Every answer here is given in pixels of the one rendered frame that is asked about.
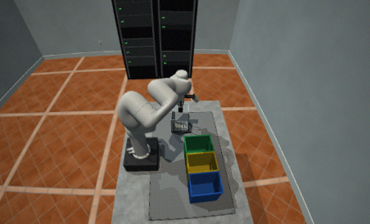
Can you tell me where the yellow bin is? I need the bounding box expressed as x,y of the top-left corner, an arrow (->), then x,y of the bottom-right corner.
186,151 -> 219,183

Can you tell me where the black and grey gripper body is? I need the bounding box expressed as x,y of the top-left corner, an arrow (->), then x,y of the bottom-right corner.
177,95 -> 185,105

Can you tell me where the blue bin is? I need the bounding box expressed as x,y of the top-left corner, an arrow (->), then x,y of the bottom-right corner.
187,171 -> 224,204

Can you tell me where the green open bin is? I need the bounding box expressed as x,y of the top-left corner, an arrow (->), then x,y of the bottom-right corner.
183,135 -> 214,165

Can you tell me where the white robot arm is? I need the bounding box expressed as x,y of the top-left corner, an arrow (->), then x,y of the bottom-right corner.
117,69 -> 199,159

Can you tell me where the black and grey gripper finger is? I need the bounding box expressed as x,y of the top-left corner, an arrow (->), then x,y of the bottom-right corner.
178,101 -> 183,112

